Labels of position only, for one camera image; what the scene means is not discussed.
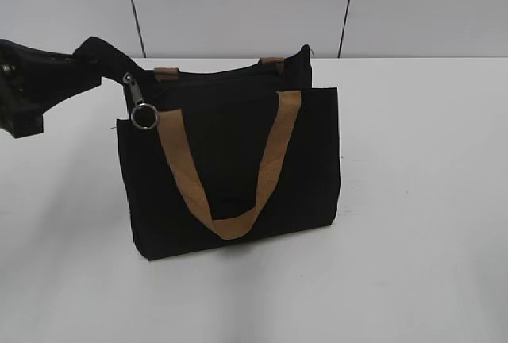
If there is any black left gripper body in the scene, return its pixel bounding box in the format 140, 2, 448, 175
1, 39, 102, 139

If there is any tan front bag handle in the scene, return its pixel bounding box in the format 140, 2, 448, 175
157, 91, 301, 241

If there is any tan rear bag handle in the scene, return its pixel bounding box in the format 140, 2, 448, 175
153, 57, 285, 82

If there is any tan bag handle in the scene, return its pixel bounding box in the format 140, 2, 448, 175
153, 57, 285, 82
157, 91, 301, 241

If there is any black canvas tote bag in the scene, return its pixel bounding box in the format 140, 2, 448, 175
75, 37, 341, 260

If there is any metal zipper pull with ring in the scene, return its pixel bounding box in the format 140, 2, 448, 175
123, 72, 160, 131

